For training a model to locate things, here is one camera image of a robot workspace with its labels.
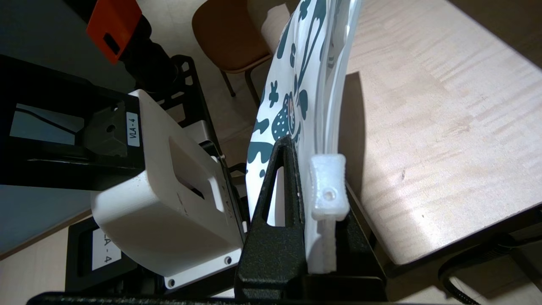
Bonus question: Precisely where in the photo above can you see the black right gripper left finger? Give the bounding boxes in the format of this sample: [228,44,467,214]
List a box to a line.
[235,136,307,299]

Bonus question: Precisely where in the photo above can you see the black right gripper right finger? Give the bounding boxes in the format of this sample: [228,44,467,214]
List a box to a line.
[335,183,387,280]

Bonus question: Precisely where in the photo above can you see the white horse-print zip pouch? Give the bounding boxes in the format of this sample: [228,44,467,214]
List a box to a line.
[246,0,362,274]

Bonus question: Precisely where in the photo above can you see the silver white robot torso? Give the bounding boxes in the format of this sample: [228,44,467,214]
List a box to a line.
[0,54,248,305]

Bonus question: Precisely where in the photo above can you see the brown chair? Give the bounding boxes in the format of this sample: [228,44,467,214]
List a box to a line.
[191,0,276,108]

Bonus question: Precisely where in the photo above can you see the orange plastic block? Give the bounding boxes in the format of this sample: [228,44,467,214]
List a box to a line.
[86,0,143,65]

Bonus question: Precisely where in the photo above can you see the black ribbed cable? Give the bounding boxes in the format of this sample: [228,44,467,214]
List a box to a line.
[437,234,542,305]

